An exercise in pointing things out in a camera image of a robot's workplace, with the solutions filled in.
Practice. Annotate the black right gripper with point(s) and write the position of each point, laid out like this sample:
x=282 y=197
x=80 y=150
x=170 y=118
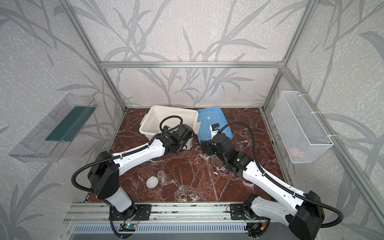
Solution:
x=207 y=146

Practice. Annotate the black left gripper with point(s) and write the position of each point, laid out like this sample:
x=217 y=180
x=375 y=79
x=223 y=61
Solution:
x=186 y=137

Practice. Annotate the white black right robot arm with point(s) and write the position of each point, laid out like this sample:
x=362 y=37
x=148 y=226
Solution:
x=290 y=207

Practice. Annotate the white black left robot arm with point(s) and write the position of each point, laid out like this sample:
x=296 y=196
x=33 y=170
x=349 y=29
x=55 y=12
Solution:
x=105 y=177

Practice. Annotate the blue plastic bin lid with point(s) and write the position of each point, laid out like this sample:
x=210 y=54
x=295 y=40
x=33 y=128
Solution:
x=211 y=121

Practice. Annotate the small clear glass beaker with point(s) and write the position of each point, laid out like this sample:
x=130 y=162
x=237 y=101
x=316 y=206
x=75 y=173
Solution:
x=162 y=176

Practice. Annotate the white ceramic evaporating dish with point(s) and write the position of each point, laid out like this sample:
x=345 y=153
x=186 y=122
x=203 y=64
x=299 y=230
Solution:
x=152 y=182

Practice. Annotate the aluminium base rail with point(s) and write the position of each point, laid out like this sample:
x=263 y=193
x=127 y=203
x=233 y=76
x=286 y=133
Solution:
x=179 y=213

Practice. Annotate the white wire mesh basket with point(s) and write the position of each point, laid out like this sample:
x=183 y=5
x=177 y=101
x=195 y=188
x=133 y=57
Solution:
x=303 y=136

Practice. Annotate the clear acrylic wall shelf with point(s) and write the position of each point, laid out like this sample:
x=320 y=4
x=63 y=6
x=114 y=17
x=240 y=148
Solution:
x=47 y=142

